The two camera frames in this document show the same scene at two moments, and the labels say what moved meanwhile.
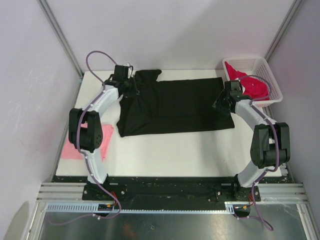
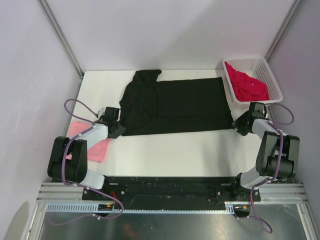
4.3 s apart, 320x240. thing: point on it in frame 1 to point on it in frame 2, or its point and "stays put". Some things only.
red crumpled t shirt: (255, 88) stays put
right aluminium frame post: (282, 31) stays put
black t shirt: (171, 106) stays put
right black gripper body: (228, 95) to (247, 115)
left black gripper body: (131, 88) to (119, 130)
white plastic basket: (258, 67) stays put
